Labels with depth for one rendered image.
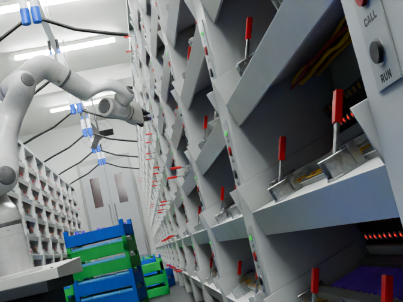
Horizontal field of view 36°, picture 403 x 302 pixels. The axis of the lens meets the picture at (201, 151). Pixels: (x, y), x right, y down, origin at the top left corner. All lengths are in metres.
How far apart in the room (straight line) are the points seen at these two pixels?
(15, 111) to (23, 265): 0.58
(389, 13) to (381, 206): 0.18
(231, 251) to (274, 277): 0.70
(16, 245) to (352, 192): 1.91
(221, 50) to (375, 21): 0.69
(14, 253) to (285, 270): 1.47
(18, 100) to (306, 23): 1.94
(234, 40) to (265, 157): 0.22
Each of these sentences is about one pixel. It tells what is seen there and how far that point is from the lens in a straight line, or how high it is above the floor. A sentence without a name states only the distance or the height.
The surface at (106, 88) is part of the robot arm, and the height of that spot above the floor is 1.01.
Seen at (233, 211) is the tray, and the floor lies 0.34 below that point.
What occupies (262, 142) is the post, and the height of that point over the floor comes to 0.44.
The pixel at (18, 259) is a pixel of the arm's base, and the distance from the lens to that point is 2.39.
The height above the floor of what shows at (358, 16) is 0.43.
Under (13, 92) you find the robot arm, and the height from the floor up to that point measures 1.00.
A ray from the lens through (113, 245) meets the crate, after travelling 3.05.
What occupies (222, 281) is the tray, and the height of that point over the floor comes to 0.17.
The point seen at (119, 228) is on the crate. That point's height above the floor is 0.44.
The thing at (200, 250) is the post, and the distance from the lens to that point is 2.47.
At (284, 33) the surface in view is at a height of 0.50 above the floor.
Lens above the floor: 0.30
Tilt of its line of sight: 8 degrees up
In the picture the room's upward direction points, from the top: 13 degrees counter-clockwise
